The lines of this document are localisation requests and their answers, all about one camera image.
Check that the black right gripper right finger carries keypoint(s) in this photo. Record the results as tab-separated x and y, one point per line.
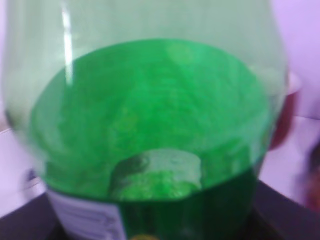
275	217

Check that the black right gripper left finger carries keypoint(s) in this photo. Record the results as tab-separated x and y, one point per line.
36	220

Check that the green plastic soda bottle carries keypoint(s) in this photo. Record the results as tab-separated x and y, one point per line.
146	119

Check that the red label cola bottle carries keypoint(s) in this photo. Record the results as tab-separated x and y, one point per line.
285	119

